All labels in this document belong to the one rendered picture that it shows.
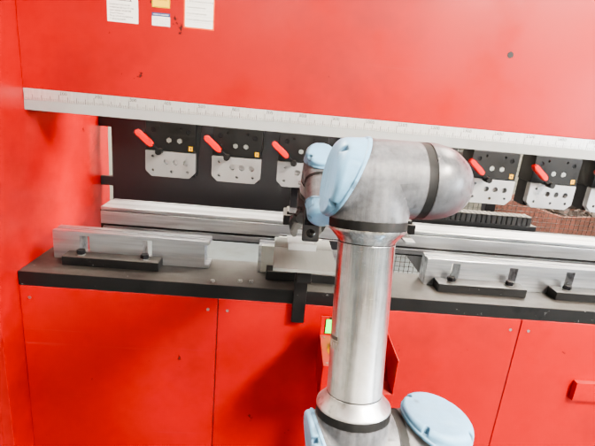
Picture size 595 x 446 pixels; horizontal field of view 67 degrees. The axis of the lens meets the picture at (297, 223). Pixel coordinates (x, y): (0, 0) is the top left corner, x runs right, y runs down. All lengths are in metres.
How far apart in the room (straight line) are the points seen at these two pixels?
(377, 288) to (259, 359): 0.91
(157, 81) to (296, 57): 0.41
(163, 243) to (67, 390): 0.58
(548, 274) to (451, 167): 1.13
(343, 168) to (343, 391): 0.33
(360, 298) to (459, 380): 1.06
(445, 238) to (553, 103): 0.61
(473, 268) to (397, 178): 1.03
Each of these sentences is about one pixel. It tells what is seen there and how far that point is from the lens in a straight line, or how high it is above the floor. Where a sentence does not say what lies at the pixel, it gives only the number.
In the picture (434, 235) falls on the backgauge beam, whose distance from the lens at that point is 1.82.
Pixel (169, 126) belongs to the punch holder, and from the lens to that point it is 1.41.
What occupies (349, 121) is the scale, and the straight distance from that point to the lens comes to 1.38.
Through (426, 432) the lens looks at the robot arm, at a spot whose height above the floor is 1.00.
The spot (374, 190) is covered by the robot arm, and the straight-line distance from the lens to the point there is 0.61.
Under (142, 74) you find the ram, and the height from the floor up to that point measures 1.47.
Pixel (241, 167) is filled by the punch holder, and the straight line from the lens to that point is 1.40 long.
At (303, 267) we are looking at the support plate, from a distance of 1.24.
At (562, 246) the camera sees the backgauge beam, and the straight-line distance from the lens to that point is 2.06.
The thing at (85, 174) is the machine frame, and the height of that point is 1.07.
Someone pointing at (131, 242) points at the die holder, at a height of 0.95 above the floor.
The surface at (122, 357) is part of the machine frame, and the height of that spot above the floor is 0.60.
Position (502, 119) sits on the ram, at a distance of 1.52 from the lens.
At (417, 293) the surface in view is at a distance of 1.51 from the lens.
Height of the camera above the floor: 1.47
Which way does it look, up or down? 17 degrees down
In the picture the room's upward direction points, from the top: 5 degrees clockwise
